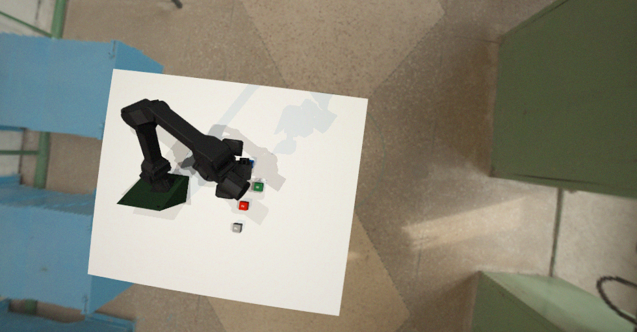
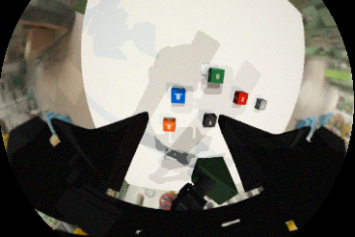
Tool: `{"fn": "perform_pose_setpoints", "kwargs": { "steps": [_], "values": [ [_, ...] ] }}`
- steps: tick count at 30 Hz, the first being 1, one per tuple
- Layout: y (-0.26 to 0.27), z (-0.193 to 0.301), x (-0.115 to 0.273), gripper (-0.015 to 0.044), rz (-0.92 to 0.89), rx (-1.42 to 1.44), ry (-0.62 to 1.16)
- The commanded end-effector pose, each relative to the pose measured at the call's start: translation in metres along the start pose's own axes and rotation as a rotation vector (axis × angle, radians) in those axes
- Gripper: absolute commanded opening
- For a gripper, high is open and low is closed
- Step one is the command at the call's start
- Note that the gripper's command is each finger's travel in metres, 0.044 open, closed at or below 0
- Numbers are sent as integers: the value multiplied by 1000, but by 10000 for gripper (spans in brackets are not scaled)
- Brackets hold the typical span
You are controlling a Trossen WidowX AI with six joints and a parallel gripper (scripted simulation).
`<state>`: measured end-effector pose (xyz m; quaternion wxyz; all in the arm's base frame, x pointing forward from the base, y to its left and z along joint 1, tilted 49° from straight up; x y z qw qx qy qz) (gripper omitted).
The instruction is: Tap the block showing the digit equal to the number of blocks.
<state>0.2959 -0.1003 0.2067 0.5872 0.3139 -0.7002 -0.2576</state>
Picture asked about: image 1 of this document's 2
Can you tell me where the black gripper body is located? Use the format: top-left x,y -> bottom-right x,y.
215,138 -> 244,199

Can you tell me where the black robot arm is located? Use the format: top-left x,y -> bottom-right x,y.
120,98 -> 252,201

